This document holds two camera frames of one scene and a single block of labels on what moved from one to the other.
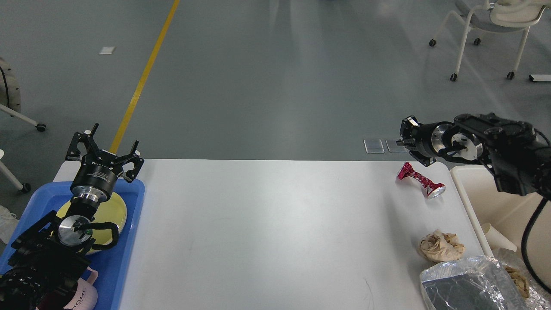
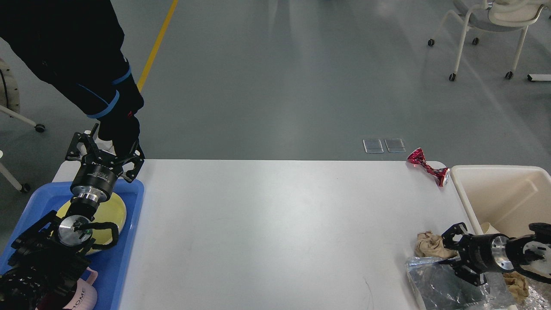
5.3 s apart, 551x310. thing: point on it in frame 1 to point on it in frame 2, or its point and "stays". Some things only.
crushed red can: (432, 190) to (442, 175)
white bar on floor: (540, 77) stays
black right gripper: (431, 137) to (484, 253)
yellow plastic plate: (113, 210) stays
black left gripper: (97, 178) stays
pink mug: (85, 295) stays
